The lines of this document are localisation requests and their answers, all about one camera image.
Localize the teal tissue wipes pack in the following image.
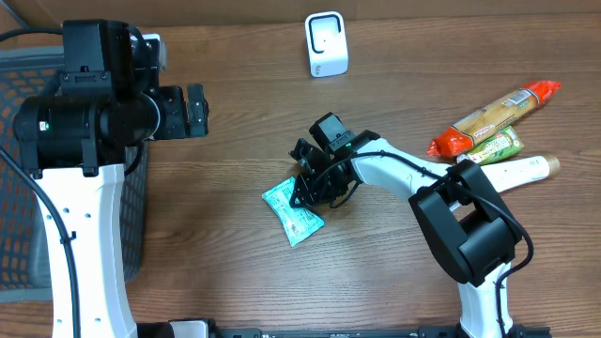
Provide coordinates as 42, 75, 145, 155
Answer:
262, 177, 325, 247

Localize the white cosmetic tube gold cap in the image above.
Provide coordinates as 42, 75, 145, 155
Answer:
481, 155, 561, 192

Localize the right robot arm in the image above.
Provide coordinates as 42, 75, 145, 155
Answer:
290, 113, 528, 337

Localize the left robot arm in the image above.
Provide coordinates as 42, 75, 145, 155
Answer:
11, 20, 212, 338

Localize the red spaghetti packet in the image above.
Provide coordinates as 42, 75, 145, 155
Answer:
427, 80, 562, 158

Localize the white barcode scanner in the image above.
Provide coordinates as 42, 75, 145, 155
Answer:
304, 11, 349, 78

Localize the grey plastic shopping basket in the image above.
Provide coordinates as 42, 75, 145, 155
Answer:
1, 46, 148, 303

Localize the green tea packet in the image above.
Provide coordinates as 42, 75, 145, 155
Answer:
456, 126, 524, 165

